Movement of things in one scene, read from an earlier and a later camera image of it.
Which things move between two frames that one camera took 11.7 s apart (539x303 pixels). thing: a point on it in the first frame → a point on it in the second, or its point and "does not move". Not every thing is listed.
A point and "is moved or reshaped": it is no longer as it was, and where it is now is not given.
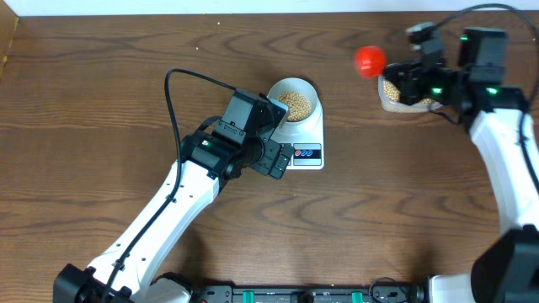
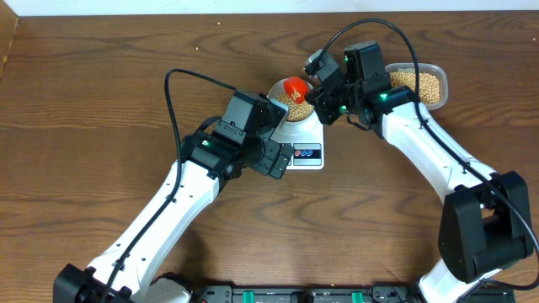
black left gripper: (270, 151) does not move
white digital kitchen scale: (306, 140) does not move
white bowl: (300, 95) does not move
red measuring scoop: (370, 61) is moved or reshaped
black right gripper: (408, 75) → (321, 102)
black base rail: (405, 293) does not move
